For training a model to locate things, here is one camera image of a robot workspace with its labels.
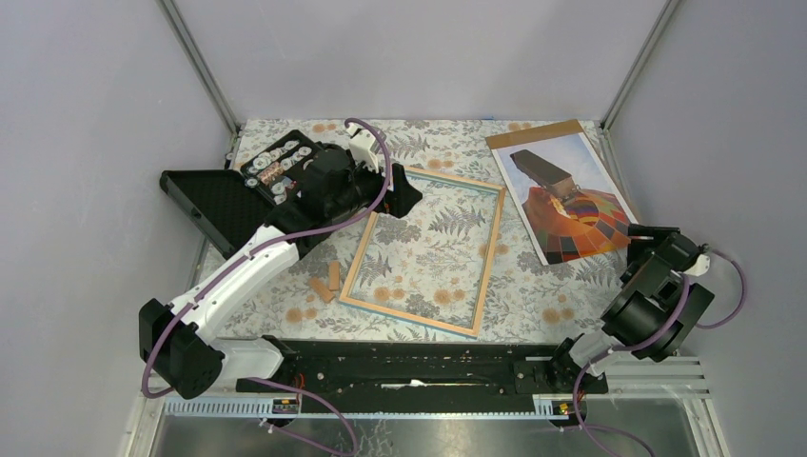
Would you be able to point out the black poker chip case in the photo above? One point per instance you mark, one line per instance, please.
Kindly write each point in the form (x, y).
(228, 205)

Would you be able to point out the small wooden block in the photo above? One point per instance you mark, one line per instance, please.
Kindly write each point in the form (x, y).
(334, 276)
(321, 290)

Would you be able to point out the aluminium corner post left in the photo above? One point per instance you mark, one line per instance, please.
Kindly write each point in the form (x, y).
(184, 36)

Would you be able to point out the aluminium corner post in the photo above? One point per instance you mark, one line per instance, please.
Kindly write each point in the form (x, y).
(184, 36)
(661, 24)

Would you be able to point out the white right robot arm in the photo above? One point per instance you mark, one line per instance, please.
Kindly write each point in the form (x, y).
(657, 307)

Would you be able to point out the aluminium corner post right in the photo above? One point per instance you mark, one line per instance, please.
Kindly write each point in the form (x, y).
(661, 24)

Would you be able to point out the hot air balloon photo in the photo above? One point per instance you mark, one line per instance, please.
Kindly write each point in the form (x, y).
(568, 202)

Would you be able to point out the wooden picture frame blue edge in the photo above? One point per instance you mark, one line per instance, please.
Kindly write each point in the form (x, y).
(433, 266)

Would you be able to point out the copper poker chip stack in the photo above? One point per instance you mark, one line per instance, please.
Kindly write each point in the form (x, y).
(268, 175)

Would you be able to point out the floral patterned table mat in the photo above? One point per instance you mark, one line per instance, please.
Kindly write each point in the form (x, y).
(525, 301)

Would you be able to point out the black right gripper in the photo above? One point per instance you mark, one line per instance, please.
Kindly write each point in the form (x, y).
(659, 233)

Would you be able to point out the brown cardboard backing board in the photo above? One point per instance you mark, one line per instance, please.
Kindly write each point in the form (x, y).
(525, 136)

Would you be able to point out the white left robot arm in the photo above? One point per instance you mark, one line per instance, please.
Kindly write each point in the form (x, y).
(180, 342)

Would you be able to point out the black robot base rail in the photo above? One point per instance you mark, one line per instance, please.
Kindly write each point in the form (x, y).
(426, 377)

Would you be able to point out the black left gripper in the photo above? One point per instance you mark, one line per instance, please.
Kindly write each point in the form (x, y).
(403, 195)

